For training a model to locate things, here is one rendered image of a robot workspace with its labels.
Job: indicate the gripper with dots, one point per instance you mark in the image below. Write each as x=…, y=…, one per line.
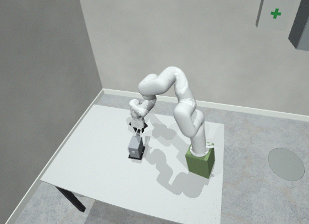
x=138, y=123

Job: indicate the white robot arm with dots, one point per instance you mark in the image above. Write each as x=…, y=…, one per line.
x=188, y=119

